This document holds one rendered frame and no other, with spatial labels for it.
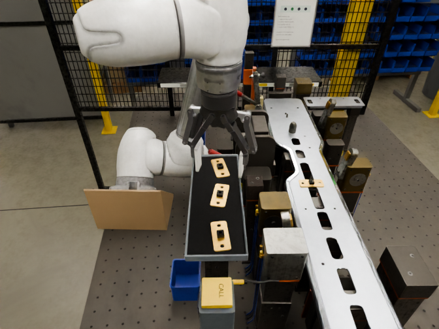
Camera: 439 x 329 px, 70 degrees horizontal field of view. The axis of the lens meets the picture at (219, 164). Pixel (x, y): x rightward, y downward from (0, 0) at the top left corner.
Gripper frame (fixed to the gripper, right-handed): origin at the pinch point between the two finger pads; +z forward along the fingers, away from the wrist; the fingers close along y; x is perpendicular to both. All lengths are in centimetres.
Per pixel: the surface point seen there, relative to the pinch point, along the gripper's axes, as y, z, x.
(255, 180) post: 7.8, 16.7, 15.1
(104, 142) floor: -154, 127, 162
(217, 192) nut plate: -0.5, 9.4, 0.0
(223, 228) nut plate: 3.5, 10.2, -10.9
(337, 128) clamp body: 37, 28, 71
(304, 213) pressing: 24.2, 26.7, 14.2
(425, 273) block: 54, 24, -2
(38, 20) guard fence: -191, 20, 174
